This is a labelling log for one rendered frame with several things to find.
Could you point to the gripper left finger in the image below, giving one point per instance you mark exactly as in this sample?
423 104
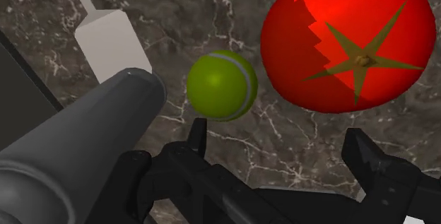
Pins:
193 175

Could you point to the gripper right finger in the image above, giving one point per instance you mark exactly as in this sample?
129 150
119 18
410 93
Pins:
382 175

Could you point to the green tennis ball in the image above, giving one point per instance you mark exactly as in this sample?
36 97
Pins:
220 85

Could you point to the grey cylindrical bottle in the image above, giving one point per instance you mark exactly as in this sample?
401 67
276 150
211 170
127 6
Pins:
79 140

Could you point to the red tomato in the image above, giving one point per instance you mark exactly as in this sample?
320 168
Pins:
348 40

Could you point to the white spatula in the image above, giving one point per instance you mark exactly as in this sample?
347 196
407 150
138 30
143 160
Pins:
110 44

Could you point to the dark flat panel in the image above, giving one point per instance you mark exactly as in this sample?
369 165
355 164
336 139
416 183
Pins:
17 102

